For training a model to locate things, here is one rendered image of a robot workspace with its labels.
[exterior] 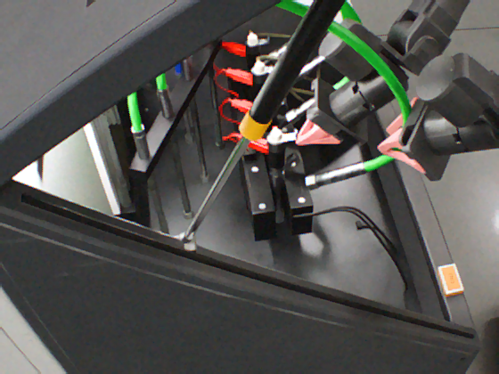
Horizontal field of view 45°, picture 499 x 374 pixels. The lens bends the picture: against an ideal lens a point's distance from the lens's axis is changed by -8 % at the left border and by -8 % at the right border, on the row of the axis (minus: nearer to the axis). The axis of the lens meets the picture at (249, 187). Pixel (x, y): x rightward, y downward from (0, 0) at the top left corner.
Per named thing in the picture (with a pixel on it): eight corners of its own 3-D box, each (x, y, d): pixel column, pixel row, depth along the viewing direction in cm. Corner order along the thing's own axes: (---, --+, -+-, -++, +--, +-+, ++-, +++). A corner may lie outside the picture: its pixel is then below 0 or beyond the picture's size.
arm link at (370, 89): (414, 95, 83) (413, 69, 87) (380, 65, 81) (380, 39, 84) (378, 118, 88) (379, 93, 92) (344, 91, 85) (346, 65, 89)
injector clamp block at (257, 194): (311, 255, 115) (314, 204, 103) (256, 264, 115) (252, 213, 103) (278, 120, 136) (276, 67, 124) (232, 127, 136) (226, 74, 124)
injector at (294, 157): (300, 222, 113) (301, 141, 97) (272, 226, 113) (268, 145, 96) (297, 209, 115) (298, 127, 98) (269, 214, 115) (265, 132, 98)
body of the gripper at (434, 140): (396, 150, 73) (442, 143, 66) (426, 86, 76) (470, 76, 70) (429, 183, 75) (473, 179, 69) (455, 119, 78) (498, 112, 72)
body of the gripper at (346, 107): (308, 82, 92) (344, 56, 87) (357, 116, 97) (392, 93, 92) (307, 115, 89) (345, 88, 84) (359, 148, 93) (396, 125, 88)
